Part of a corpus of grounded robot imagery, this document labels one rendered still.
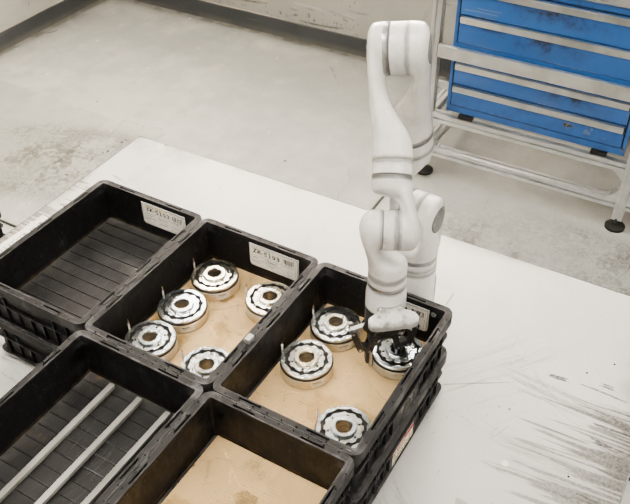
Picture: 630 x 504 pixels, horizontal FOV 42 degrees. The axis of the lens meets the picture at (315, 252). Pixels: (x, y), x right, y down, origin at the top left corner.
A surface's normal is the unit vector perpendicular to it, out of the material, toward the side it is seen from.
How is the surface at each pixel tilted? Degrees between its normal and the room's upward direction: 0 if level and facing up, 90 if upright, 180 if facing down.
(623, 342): 0
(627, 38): 90
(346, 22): 90
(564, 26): 90
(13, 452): 0
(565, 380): 0
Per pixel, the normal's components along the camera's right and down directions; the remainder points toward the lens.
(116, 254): -0.01, -0.77
